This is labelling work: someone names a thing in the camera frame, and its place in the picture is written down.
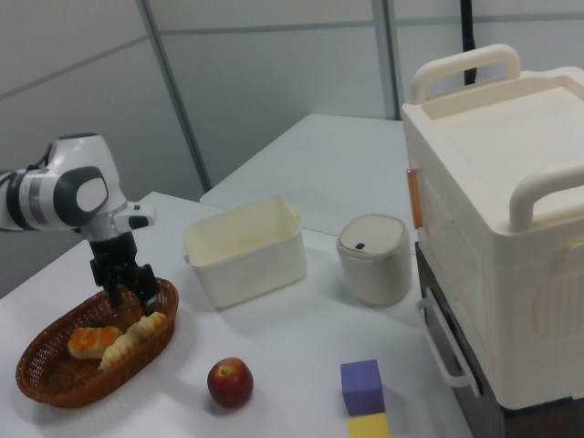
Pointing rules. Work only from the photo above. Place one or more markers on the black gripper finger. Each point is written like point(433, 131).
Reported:
point(149, 306)
point(115, 294)

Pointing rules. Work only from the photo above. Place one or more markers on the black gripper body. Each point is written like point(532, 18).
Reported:
point(114, 260)

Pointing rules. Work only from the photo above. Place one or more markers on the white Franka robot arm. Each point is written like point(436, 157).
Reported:
point(68, 191)

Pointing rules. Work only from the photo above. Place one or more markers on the pale long bread loaf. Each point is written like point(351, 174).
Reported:
point(130, 340)

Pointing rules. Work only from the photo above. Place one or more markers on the orange glazed bread roll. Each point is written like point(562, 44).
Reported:
point(91, 342)

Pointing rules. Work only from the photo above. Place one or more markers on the brown wicker basket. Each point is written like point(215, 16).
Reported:
point(91, 360)

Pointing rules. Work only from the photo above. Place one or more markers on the red apple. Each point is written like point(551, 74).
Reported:
point(230, 382)

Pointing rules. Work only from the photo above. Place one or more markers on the cream rectangular plastic bin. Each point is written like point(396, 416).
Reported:
point(246, 253)

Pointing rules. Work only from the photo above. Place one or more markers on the purple foam cube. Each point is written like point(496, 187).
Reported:
point(361, 387)

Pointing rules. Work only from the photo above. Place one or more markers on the small cream lidded trash can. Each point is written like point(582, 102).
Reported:
point(374, 260)

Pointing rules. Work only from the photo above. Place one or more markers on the yellow foam cube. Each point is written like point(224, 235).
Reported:
point(368, 426)

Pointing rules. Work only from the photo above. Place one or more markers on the large cream storage box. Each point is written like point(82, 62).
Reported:
point(497, 228)

